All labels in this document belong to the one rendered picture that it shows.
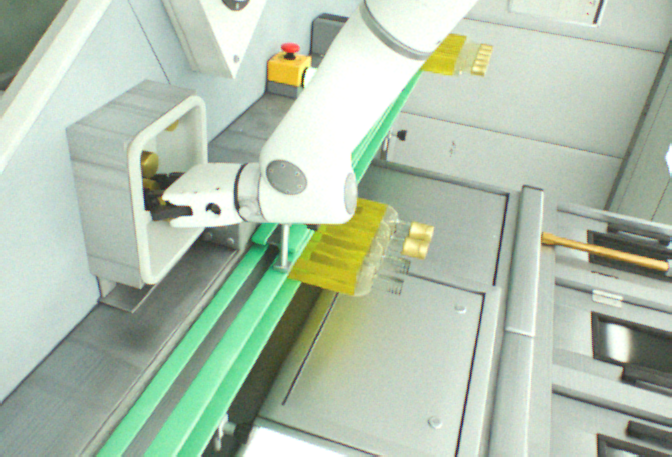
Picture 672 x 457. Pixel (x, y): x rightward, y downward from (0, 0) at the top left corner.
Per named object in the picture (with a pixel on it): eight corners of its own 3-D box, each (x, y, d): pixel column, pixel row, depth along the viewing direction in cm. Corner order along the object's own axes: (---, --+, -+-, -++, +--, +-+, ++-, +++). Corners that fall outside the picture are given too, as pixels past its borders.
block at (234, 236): (199, 243, 100) (239, 254, 99) (197, 194, 95) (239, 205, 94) (210, 231, 103) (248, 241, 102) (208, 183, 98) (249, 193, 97)
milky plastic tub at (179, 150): (92, 276, 84) (148, 293, 82) (67, 128, 71) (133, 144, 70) (160, 211, 98) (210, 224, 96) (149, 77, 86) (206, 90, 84)
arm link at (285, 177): (376, -20, 62) (278, 119, 75) (341, 26, 52) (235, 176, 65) (442, 32, 63) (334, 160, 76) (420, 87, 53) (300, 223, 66)
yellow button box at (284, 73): (264, 91, 130) (297, 98, 128) (265, 57, 126) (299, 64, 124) (277, 80, 136) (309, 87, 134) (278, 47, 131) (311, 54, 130)
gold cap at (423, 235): (412, 217, 119) (434, 223, 118) (412, 224, 122) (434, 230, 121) (407, 233, 118) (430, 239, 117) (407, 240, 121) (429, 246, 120)
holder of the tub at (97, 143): (95, 303, 87) (143, 319, 85) (65, 128, 72) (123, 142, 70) (160, 237, 101) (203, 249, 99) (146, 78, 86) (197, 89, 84)
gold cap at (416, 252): (400, 258, 115) (423, 264, 114) (403, 242, 113) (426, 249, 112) (404, 248, 117) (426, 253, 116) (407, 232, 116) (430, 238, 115)
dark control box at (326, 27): (309, 52, 152) (341, 58, 150) (311, 20, 148) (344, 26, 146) (319, 42, 159) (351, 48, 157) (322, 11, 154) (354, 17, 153)
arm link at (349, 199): (325, 122, 64) (349, 83, 71) (235, 126, 67) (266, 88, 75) (350, 237, 72) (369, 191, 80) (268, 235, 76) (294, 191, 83)
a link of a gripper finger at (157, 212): (164, 228, 74) (144, 215, 78) (219, 202, 78) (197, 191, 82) (161, 219, 73) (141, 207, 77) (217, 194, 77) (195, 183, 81)
